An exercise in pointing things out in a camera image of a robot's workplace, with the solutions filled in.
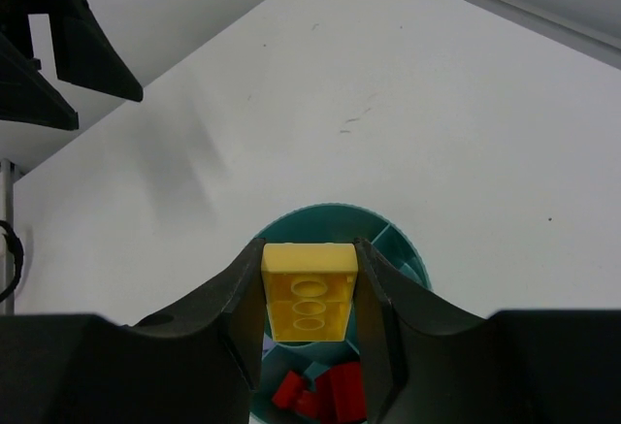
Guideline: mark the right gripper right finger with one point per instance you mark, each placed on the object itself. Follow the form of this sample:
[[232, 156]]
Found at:
[[425, 360]]

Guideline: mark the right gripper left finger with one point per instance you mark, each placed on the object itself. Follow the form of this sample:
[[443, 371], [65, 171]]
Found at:
[[195, 361]]

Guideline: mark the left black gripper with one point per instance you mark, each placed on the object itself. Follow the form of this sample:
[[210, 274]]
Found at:
[[83, 56]]

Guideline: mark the red arch lego brick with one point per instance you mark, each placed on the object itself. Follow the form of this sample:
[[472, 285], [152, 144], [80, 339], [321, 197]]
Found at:
[[341, 396]]

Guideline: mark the small red lego brick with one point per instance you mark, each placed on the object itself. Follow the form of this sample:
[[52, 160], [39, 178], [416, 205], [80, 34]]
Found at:
[[292, 392]]

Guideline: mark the yellow lego brick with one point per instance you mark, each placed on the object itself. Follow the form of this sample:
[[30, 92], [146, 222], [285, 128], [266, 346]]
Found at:
[[309, 290]]

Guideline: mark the teal round divided container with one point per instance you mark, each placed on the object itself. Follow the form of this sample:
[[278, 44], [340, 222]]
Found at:
[[325, 223]]

